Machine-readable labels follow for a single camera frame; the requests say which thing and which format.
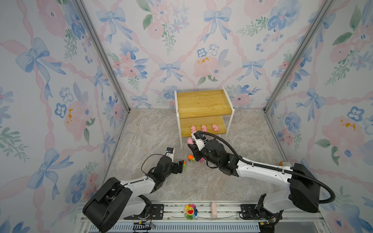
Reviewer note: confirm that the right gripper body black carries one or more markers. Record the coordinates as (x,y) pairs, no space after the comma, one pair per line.
(205,155)

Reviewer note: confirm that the orange drink can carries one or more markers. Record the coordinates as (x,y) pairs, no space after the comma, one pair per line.
(285,164)

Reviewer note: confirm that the pink pig toy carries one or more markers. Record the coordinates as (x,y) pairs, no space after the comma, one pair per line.
(193,129)
(215,127)
(190,141)
(204,128)

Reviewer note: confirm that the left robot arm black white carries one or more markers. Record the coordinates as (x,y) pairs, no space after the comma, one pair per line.
(116,199)

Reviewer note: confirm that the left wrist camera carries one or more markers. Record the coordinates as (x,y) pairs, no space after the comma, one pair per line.
(170,153)

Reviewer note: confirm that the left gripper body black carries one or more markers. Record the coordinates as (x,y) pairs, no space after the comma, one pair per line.
(173,168)

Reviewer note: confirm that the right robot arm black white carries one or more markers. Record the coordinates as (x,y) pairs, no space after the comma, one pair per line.
(298,187)

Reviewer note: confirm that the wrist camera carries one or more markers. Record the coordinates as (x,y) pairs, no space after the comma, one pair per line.
(200,140)
(170,153)

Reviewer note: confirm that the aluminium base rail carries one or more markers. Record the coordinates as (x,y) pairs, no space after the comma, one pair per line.
(168,217)

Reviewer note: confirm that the pink rectangular block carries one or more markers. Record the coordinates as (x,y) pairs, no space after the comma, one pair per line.
(214,210)

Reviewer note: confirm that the wooden two-tier shelf white frame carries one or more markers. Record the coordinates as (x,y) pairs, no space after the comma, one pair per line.
(203,107)

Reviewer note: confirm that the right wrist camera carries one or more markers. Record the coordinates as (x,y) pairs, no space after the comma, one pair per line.
(200,140)

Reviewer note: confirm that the rainbow smiling flower toy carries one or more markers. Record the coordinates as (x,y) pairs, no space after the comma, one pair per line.
(190,211)

